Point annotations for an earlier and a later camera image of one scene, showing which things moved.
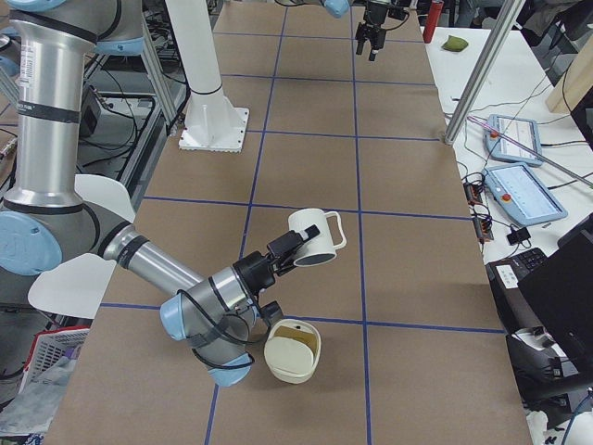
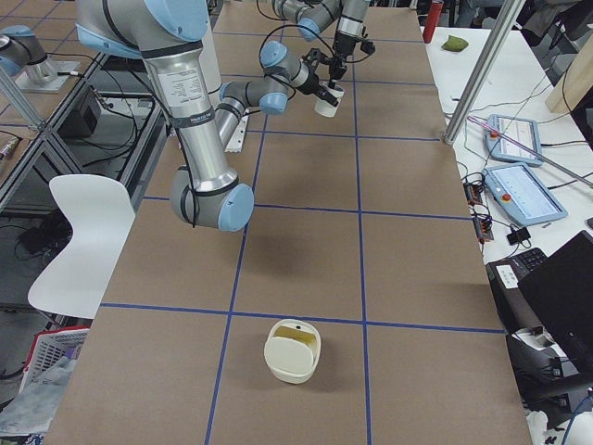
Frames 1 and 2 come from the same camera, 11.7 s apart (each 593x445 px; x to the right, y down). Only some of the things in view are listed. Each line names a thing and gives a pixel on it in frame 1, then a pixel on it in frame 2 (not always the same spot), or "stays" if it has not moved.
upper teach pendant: (522, 130) stays
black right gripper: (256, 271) to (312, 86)
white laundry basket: (48, 347) stays
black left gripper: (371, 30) to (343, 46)
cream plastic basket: (292, 350) stays
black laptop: (552, 294) stays
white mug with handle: (321, 249) to (324, 108)
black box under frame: (90, 111) stays
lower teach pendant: (522, 196) stays
